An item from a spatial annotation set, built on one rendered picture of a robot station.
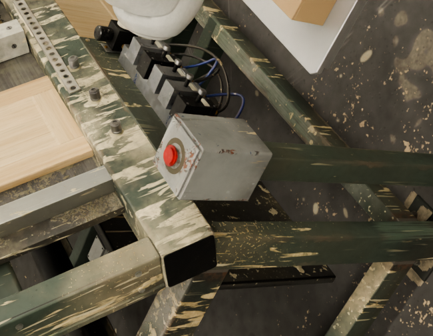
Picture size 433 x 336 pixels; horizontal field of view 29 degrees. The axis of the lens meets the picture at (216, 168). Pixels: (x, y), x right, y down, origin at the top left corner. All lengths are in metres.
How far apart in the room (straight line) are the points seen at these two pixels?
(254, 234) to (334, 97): 0.89
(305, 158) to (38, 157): 0.61
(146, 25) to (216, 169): 0.29
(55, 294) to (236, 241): 0.38
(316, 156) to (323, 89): 0.88
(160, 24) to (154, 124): 0.48
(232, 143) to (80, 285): 0.40
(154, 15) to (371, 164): 0.64
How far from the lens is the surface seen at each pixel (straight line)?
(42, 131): 1.99
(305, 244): 1.86
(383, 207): 2.17
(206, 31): 2.80
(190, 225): 1.68
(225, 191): 1.59
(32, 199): 1.81
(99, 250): 3.21
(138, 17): 1.48
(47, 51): 2.16
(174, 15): 1.48
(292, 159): 1.68
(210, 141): 1.53
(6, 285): 1.77
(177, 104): 1.85
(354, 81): 2.51
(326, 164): 1.76
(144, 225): 1.69
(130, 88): 2.03
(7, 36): 2.21
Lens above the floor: 1.81
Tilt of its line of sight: 37 degrees down
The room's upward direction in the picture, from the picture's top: 87 degrees counter-clockwise
